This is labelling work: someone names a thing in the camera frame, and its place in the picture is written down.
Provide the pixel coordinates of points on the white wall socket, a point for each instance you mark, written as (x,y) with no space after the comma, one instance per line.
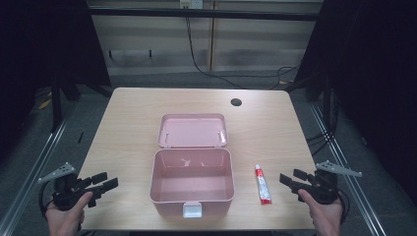
(191,3)

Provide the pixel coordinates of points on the person's left hand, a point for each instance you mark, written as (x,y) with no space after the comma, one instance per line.
(67,218)

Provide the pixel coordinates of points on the person's right hand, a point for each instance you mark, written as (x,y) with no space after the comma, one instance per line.
(323,216)

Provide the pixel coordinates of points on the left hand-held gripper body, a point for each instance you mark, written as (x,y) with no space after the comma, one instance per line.
(64,193)

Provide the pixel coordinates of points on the red and white tube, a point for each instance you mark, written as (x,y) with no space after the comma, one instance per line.
(263,187)

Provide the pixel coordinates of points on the wooden table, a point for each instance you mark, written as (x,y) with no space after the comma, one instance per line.
(131,147)

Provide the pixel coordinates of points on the pink storage box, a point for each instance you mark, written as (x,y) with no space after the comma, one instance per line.
(192,164)

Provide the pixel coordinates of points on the black metal stand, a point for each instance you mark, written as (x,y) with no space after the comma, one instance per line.
(56,101)
(323,95)

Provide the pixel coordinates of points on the black curtain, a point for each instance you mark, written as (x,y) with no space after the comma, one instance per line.
(370,82)
(42,49)

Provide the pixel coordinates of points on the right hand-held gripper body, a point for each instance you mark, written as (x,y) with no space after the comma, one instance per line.
(323,187)

